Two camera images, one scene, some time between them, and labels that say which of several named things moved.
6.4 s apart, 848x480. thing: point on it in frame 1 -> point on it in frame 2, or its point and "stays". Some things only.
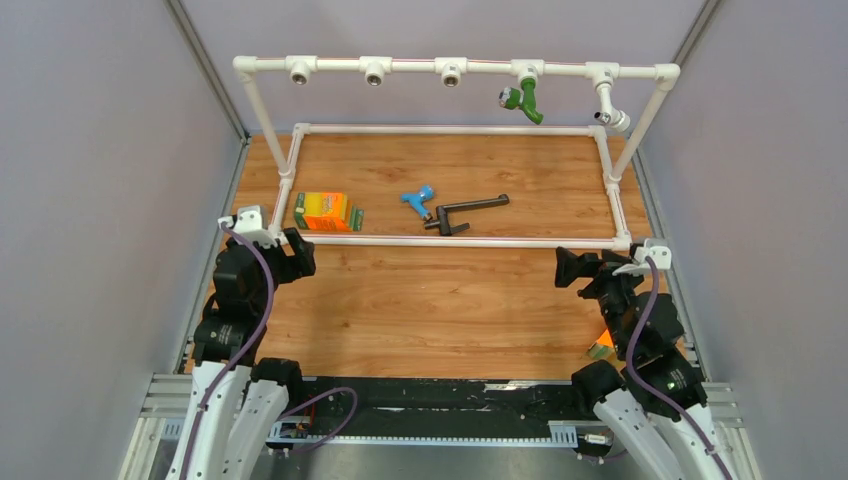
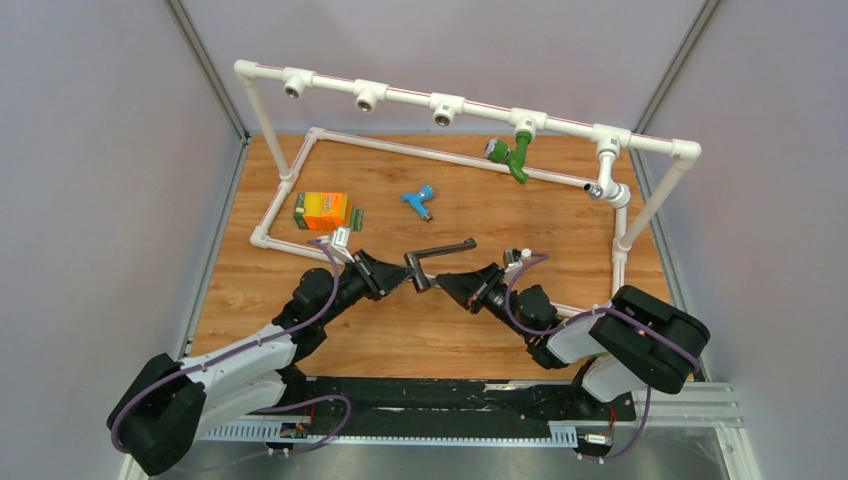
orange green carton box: x=327 y=212 stays
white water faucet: x=618 y=119 -> x=618 y=194
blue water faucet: x=416 y=199 stays
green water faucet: x=512 y=98 -> x=498 y=151
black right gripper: x=570 y=265 -> x=464 y=285
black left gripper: x=303 y=252 -> x=378 y=277
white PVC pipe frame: x=449 y=70 -> x=449 y=110
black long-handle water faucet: x=443 y=221 -> x=423 y=281
